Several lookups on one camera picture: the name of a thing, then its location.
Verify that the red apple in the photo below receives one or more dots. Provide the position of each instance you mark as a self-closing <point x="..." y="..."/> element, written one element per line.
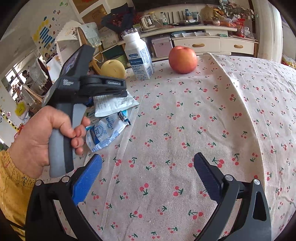
<point x="183" y="60"/>

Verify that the pink storage box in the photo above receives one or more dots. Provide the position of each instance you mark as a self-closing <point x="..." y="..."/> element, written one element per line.
<point x="162" y="46"/>

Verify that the wooden chair with cloth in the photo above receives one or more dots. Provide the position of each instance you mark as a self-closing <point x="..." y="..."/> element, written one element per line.
<point x="73" y="35"/>

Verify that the white milk bottle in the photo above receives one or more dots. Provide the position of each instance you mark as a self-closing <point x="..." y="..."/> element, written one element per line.
<point x="138" y="56"/>

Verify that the green waste basket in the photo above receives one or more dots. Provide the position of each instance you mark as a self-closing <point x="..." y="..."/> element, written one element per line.
<point x="123" y="59"/>

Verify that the white magicday milk pouch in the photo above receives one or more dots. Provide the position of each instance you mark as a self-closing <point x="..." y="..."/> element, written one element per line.
<point x="106" y="131"/>

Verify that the yellow pear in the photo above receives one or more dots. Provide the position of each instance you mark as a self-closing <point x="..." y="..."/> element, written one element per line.
<point x="113" y="68"/>

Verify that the white grey pouch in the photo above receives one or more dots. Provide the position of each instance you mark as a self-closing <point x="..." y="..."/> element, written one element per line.
<point x="106" y="105"/>

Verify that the light blue wipes packet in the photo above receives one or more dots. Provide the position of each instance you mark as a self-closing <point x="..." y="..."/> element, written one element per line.
<point x="92" y="115"/>

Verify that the yellow sleeve forearm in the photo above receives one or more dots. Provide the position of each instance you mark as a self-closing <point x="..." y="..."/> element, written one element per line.
<point x="16" y="189"/>

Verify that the cherry print tablecloth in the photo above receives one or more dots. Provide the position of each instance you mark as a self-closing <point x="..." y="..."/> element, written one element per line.
<point x="239" y="112"/>

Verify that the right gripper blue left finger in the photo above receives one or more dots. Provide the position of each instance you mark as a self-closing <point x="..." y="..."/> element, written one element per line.
<point x="84" y="178"/>

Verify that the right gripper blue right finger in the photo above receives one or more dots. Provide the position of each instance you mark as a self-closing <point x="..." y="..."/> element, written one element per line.
<point x="210" y="176"/>

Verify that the left hand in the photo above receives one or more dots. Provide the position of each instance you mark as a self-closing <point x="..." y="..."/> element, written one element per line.
<point x="29" y="152"/>

